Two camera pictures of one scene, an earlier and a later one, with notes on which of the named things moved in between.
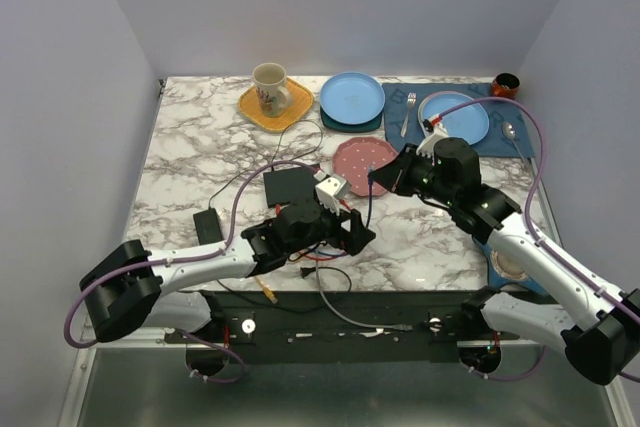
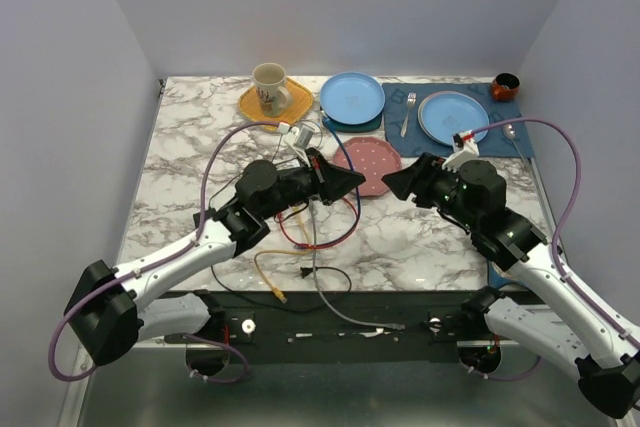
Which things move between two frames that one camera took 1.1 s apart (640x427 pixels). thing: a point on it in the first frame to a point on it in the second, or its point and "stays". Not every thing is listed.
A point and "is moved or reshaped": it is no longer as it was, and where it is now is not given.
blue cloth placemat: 508,134 stays
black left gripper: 350,241 to 327,180
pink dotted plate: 352,158 stays
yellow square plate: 302,100 stays
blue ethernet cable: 370,176 is moved or reshaped
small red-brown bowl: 505,85 stays
